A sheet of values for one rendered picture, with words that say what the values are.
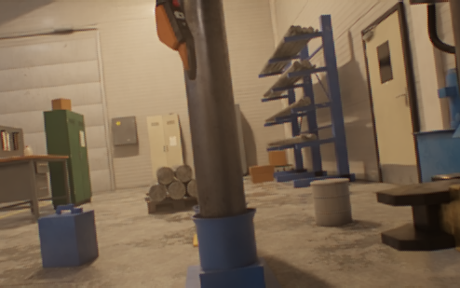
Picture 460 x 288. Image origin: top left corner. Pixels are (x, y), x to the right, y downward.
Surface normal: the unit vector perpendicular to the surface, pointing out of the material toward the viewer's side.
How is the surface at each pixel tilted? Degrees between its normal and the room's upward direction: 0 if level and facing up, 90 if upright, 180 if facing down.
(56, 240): 90
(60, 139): 90
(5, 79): 90
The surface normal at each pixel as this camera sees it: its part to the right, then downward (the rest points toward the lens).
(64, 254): -0.23, 0.00
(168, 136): 0.04, -0.03
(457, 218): -0.99, 0.11
